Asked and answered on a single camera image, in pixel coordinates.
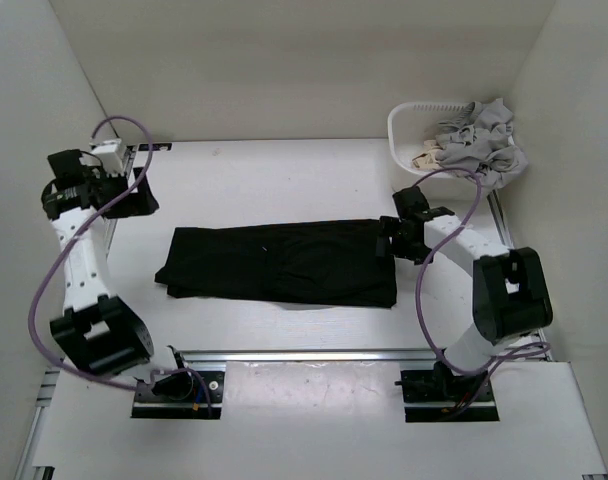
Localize white plastic basket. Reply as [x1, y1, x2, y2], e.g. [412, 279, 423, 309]
[387, 102, 476, 202]

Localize black trousers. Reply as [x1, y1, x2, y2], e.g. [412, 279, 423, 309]
[154, 219, 397, 308]

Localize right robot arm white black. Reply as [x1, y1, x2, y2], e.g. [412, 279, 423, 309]
[376, 186, 553, 404]

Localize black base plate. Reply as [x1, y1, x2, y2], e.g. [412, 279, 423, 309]
[395, 364, 500, 423]
[131, 369, 225, 420]

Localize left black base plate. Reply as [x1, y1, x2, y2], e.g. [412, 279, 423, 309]
[131, 369, 225, 420]

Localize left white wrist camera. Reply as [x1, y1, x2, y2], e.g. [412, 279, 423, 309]
[90, 138, 126, 175]

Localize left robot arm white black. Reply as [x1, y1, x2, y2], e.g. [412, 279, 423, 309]
[41, 139, 195, 400]

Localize beige crumpled garment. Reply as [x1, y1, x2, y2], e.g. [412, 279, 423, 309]
[411, 140, 442, 172]

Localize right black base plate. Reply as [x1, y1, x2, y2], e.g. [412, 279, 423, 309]
[395, 364, 500, 423]

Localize grey crumpled garment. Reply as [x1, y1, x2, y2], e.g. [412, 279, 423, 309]
[435, 98, 528, 190]

